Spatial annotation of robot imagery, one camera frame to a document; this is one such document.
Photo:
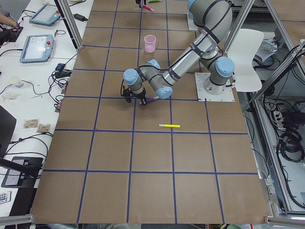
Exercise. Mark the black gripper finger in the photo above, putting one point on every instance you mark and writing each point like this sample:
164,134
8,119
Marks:
138,2

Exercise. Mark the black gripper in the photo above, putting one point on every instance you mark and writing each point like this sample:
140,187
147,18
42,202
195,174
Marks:
140,96

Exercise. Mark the pink marker pen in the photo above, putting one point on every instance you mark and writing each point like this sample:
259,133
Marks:
148,8

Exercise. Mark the purple marker pen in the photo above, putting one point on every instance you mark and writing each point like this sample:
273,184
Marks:
149,100

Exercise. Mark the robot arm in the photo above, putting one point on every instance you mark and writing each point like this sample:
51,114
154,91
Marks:
214,18

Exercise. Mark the pink mesh cup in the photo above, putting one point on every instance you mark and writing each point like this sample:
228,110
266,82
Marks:
149,43

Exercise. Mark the green marker pen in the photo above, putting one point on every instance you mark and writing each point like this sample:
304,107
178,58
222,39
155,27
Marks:
154,1

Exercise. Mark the yellow marker pen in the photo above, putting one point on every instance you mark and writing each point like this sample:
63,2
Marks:
169,125

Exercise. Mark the black power adapter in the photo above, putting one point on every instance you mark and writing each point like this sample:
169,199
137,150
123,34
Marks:
80,17

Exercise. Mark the blue usb hub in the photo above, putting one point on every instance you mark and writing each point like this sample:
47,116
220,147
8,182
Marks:
60,67

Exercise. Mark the upper teach pendant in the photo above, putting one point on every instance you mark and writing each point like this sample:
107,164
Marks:
47,15

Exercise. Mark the teach pendant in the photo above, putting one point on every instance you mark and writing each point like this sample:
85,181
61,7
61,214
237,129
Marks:
47,15
37,48

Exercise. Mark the snack bag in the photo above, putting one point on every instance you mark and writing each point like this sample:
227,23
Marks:
43,128
31,123

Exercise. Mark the lower teach pendant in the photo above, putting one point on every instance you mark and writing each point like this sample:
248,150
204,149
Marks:
37,48

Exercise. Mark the white chair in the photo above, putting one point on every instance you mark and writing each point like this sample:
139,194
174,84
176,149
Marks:
242,52

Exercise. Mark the remote control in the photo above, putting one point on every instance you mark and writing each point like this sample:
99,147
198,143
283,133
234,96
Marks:
5,197

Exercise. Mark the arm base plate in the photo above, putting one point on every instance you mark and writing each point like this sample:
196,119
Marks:
191,24
209,92

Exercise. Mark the aluminium frame post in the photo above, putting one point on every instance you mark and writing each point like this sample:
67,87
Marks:
70,23

